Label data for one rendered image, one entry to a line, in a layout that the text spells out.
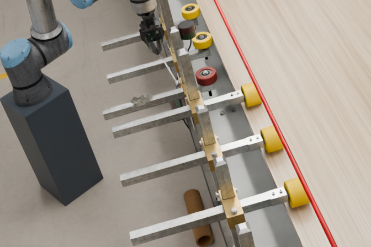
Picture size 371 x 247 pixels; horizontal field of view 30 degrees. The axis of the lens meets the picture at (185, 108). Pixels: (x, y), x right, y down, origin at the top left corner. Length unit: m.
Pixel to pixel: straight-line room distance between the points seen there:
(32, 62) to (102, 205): 0.82
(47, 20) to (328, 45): 1.27
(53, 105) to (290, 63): 1.23
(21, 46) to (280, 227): 1.49
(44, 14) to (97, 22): 1.87
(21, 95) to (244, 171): 1.20
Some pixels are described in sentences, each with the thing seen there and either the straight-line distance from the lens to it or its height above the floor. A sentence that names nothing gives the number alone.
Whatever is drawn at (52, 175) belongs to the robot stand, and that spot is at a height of 0.22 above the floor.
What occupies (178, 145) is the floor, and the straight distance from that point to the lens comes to 3.72.
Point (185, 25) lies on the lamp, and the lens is 2.53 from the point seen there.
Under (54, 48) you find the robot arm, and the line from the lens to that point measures 3.27.
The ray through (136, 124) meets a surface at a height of 0.96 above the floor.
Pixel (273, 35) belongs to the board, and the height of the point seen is 0.90.
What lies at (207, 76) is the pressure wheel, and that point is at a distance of 2.59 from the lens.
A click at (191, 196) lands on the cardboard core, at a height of 0.08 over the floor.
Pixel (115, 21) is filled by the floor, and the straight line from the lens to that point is 4.96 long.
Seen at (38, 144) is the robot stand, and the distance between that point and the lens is 3.35.
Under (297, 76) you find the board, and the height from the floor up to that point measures 0.90.
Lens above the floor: 2.41
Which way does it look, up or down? 37 degrees down
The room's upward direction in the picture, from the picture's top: 15 degrees counter-clockwise
